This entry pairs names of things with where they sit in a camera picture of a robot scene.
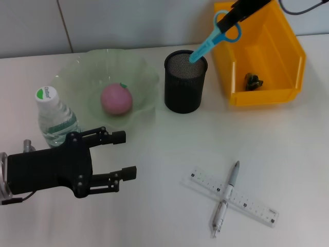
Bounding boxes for left arm cable with plug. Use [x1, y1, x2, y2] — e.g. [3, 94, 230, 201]
[0, 190, 36, 206]

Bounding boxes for transparent plastic ruler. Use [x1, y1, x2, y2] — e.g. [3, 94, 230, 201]
[189, 168, 280, 227]

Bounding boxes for arm cable with plug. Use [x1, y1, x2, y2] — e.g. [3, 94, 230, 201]
[0, 190, 36, 206]
[279, 0, 326, 15]

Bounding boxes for black mesh pen holder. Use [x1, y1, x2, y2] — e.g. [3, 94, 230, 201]
[163, 50, 208, 114]

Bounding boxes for yellow plastic bin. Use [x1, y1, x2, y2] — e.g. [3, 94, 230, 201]
[213, 1, 307, 107]

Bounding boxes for green plastic wrapper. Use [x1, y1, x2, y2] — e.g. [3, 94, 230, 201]
[243, 73, 264, 91]

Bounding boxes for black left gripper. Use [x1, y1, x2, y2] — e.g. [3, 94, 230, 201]
[7, 127, 138, 199]

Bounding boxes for white pen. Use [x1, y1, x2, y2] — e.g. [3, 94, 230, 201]
[211, 161, 241, 239]

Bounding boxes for green glass fruit plate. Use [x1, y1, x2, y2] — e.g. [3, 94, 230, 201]
[50, 49, 161, 129]

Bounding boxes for blue scissors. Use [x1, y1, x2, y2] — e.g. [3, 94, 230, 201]
[189, 10, 243, 64]

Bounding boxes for right arm cable with plug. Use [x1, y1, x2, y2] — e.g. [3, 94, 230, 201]
[279, 0, 326, 15]

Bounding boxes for pink toy peach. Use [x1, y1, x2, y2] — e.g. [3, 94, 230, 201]
[100, 82, 134, 116]

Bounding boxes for clear plastic water bottle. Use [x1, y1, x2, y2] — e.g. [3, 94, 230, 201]
[34, 85, 81, 149]

